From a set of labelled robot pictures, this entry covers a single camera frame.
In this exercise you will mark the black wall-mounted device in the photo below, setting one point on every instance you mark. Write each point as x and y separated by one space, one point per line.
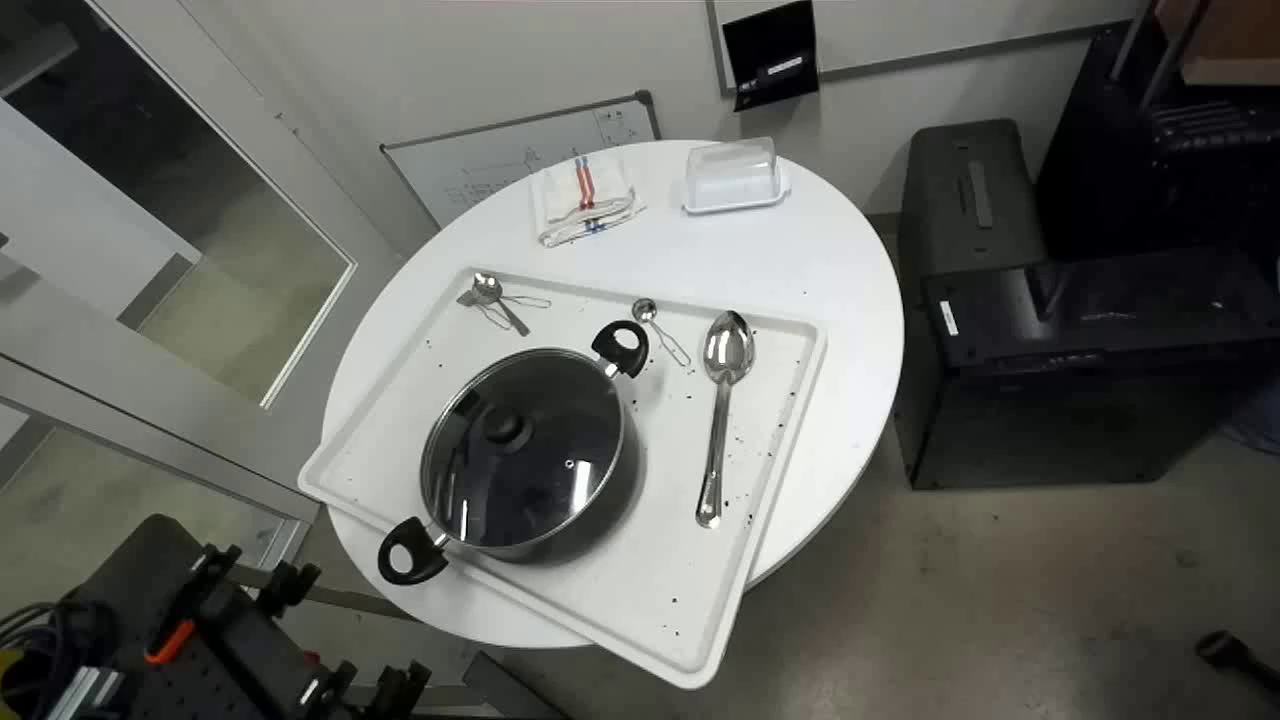
773 53

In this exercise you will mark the glass lid with black knob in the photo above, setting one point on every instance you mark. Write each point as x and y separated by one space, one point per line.
525 453

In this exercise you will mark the large silver serving spoon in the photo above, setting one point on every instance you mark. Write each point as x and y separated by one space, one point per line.
731 354

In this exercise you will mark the black cabinet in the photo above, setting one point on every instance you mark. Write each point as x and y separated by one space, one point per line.
1029 371

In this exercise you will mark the round white table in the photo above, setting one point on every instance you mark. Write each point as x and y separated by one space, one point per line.
813 252

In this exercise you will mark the black pot with handles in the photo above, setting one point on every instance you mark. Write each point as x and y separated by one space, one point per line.
417 548

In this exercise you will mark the whiteboard leaning on wall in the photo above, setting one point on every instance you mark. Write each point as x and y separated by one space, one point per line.
456 169

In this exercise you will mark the black robot base with cables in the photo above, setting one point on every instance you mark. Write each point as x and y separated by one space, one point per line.
167 632

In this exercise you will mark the clear plastic butter dish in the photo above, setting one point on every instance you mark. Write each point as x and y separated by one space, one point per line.
732 177

